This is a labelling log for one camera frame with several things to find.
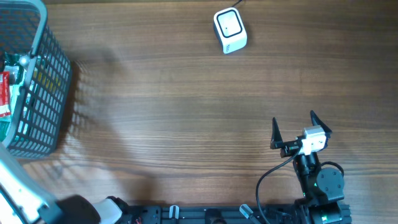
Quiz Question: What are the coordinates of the green 3M product package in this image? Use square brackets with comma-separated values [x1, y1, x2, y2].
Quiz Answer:
[1, 53, 27, 141]

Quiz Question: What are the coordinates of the white barcode scanner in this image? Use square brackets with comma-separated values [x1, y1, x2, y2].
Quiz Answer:
[213, 7, 248, 54]

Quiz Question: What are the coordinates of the red Kleenex tissue pack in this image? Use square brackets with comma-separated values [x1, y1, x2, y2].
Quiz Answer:
[0, 72, 11, 118]

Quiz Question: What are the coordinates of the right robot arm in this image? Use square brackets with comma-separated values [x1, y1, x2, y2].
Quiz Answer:
[271, 111, 352, 224]

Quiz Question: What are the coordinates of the grey plastic mesh basket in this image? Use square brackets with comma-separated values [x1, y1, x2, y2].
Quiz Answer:
[1, 1, 72, 159]

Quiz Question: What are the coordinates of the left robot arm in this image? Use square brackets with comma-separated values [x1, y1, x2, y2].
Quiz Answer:
[1, 145, 123, 224]

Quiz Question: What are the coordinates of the yellow liquid bottle silver cap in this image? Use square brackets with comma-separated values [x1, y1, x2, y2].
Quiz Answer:
[19, 55, 30, 70]

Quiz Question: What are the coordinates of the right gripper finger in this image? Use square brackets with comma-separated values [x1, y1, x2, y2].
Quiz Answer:
[310, 110, 333, 137]
[270, 117, 283, 149]

